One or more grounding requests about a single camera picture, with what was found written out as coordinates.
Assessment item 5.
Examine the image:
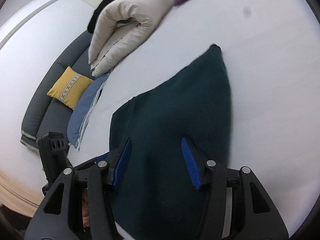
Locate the grey upholstered headboard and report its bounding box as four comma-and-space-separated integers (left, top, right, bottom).
21, 31, 94, 153

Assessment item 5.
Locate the person's hand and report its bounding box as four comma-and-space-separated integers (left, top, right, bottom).
82, 189, 90, 227

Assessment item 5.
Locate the rolled beige duvet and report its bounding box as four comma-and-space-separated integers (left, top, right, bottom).
88, 0, 174, 77

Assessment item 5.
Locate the white bed sheet mattress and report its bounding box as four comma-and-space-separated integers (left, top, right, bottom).
68, 0, 319, 235

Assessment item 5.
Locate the yellow embroidered cushion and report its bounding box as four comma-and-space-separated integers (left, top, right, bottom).
47, 67, 93, 109

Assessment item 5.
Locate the dark green sweater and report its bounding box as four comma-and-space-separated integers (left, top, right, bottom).
109, 45, 231, 239

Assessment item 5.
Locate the blue pillow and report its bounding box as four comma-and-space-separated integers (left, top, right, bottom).
67, 72, 111, 150

